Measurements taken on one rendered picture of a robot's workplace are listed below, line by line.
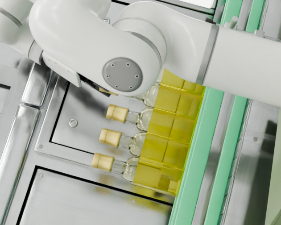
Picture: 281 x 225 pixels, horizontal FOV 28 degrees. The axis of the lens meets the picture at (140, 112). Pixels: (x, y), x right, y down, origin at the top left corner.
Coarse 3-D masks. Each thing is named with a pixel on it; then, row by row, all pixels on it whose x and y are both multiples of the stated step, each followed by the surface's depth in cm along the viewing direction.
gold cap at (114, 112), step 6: (108, 108) 124; (114, 108) 124; (120, 108) 125; (126, 108) 125; (108, 114) 124; (114, 114) 124; (120, 114) 124; (126, 114) 124; (114, 120) 125; (120, 120) 125
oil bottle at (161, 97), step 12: (156, 84) 125; (144, 96) 125; (156, 96) 124; (168, 96) 124; (180, 96) 124; (192, 96) 124; (156, 108) 124; (168, 108) 124; (180, 108) 124; (192, 108) 124
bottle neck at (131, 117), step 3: (129, 111) 125; (132, 111) 125; (129, 114) 124; (132, 114) 124; (135, 114) 124; (126, 117) 124; (129, 117) 124; (132, 117) 124; (135, 117) 124; (126, 120) 125; (129, 120) 124; (132, 120) 124; (135, 120) 124; (132, 123) 125; (135, 123) 125
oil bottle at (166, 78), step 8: (160, 72) 126; (168, 72) 126; (160, 80) 125; (168, 80) 125; (176, 80) 125; (184, 80) 125; (176, 88) 126; (184, 88) 125; (192, 88) 125; (200, 88) 125
